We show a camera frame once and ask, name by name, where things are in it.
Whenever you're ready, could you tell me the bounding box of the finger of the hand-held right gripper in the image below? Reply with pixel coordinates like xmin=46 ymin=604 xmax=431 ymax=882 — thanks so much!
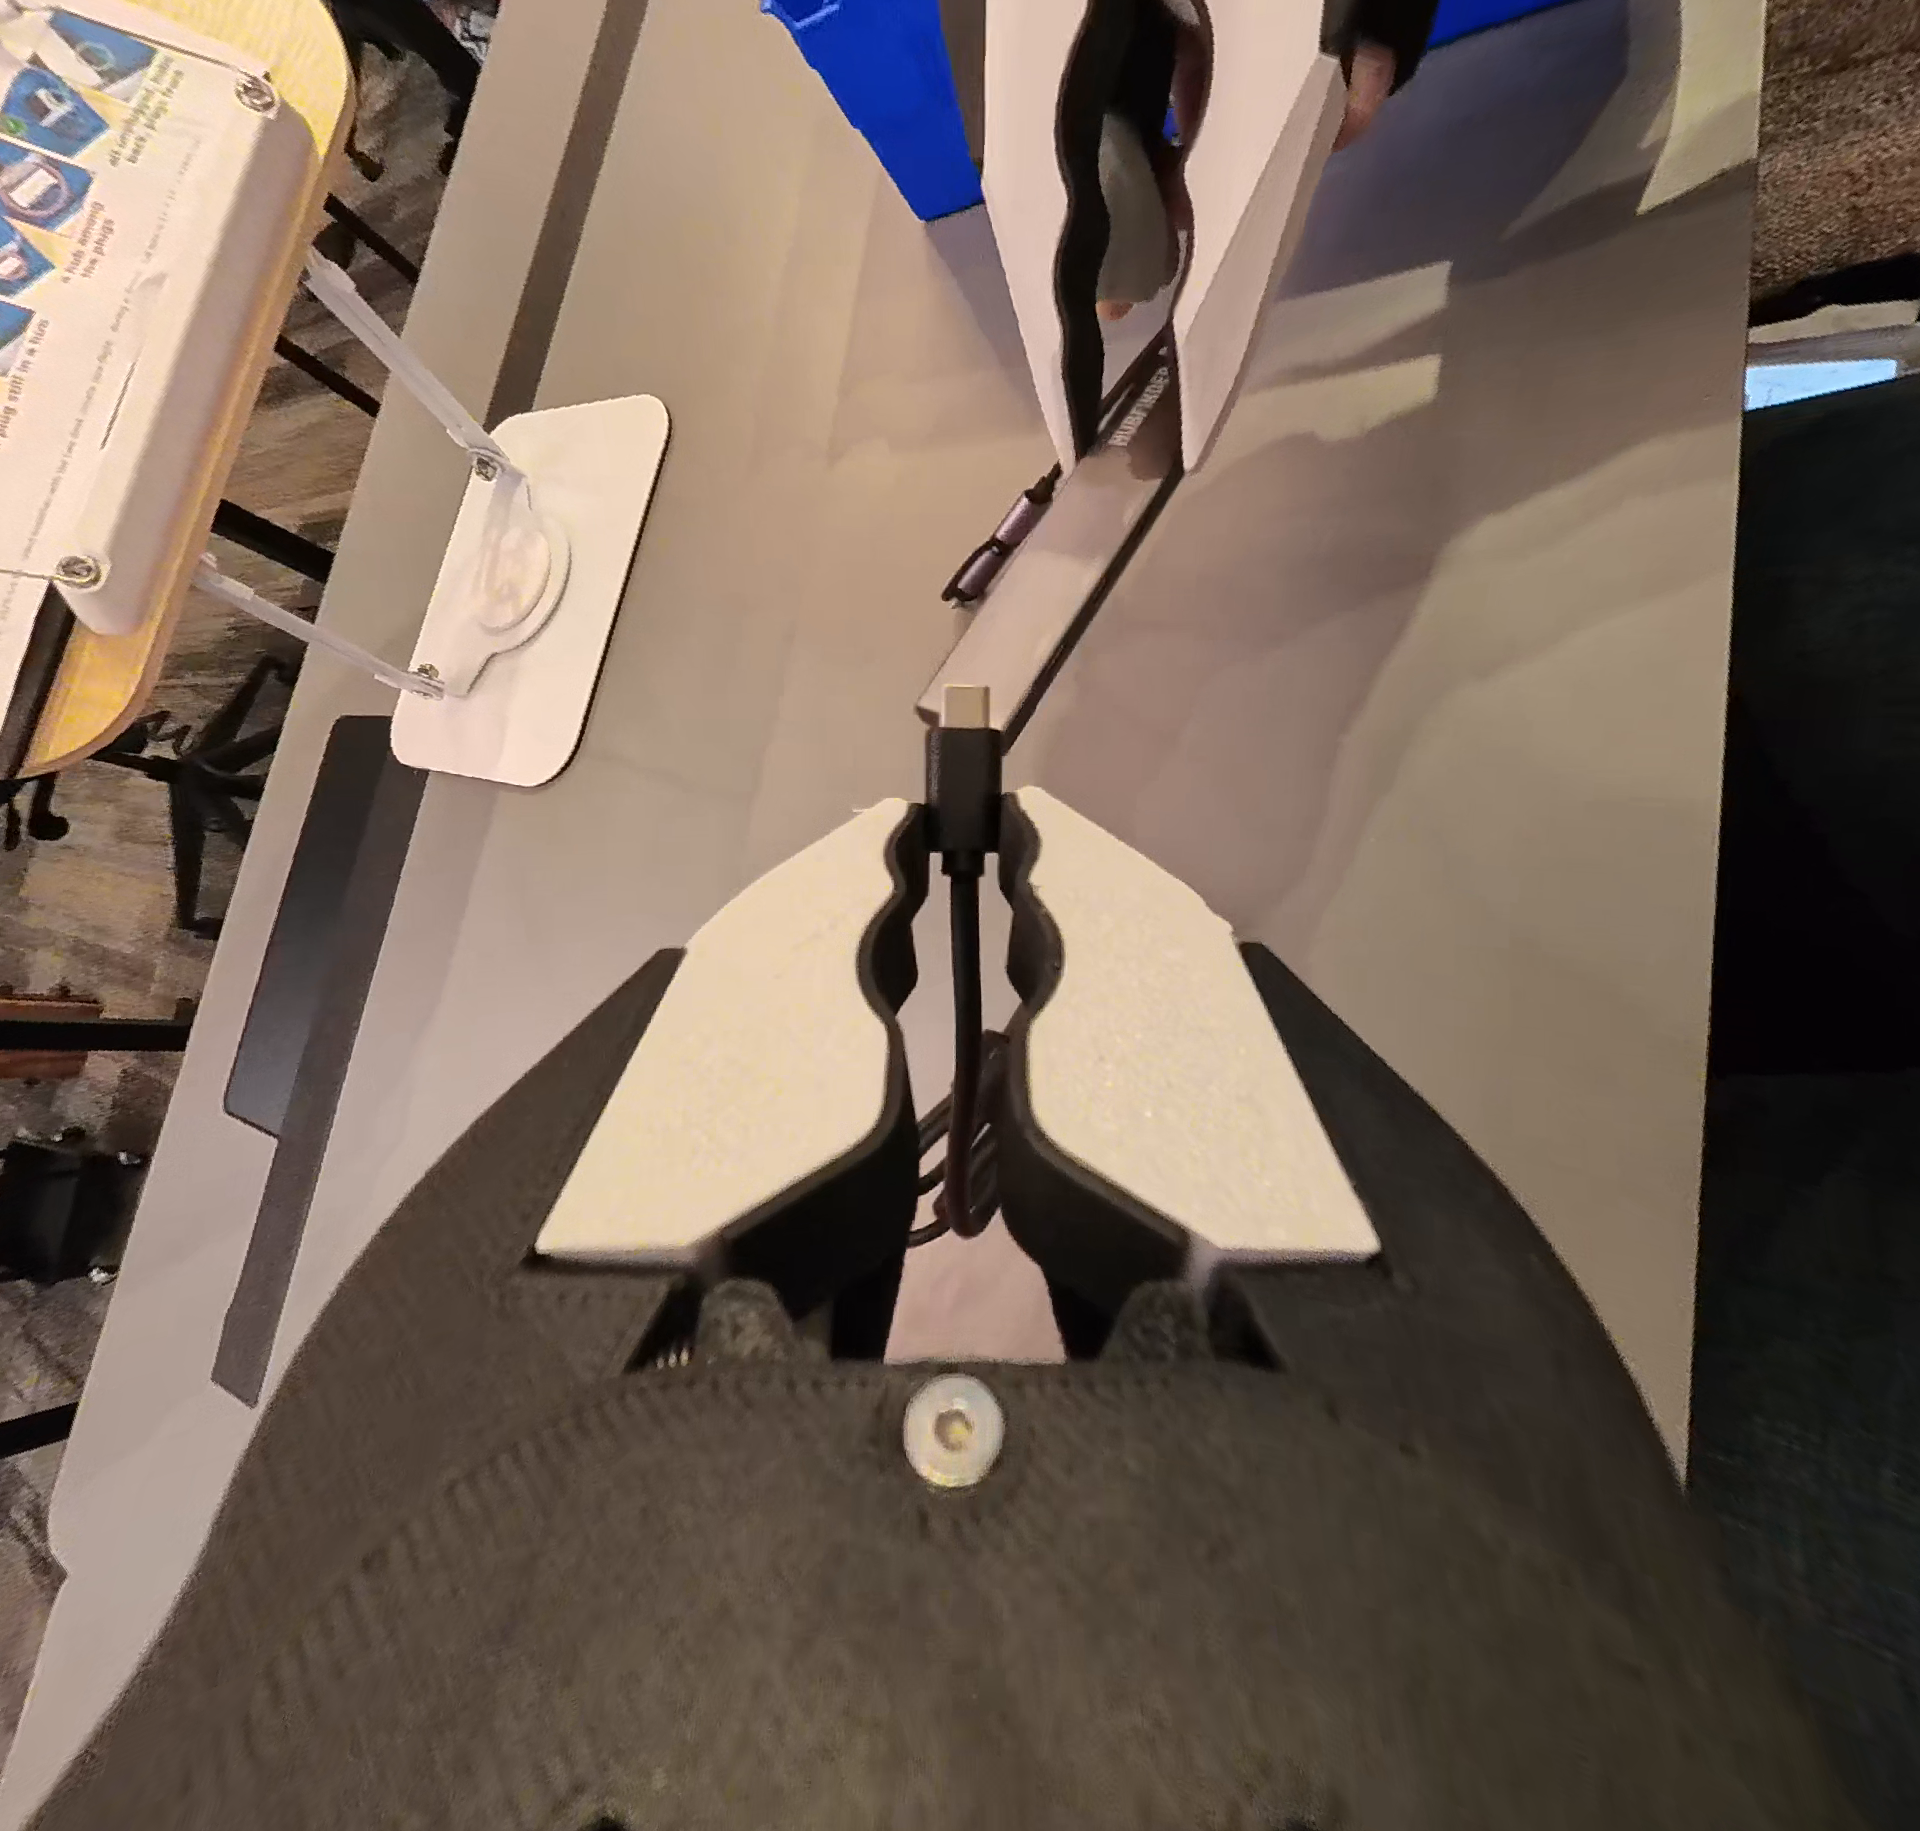
xmin=1168 ymin=0 xmax=1351 ymax=479
xmin=981 ymin=0 xmax=1178 ymax=474

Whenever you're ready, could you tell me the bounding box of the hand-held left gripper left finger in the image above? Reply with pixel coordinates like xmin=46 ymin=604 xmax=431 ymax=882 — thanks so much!
xmin=532 ymin=801 xmax=925 ymax=1359

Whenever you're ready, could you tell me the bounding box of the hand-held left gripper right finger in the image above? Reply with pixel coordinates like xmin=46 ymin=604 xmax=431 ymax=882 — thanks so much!
xmin=1005 ymin=788 xmax=1386 ymax=1364

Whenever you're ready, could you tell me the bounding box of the blue plastic bin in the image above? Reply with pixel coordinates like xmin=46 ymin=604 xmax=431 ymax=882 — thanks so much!
xmin=758 ymin=0 xmax=1625 ymax=223

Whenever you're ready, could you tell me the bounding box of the black usb-c cable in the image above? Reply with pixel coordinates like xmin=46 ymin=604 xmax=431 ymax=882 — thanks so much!
xmin=908 ymin=680 xmax=1029 ymax=1253

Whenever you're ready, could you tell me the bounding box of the long silver usb hub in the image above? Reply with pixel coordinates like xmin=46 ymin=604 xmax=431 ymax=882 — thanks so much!
xmin=917 ymin=322 xmax=1186 ymax=756

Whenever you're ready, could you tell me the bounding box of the person's right hand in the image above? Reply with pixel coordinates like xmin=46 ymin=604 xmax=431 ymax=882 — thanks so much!
xmin=1100 ymin=46 xmax=1401 ymax=326

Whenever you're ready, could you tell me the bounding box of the white document stand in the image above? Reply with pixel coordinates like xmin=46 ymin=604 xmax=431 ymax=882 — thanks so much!
xmin=0 ymin=0 xmax=671 ymax=788

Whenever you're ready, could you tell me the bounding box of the dark table cable flap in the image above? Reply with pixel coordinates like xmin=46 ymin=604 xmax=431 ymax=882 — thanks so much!
xmin=206 ymin=0 xmax=671 ymax=1406

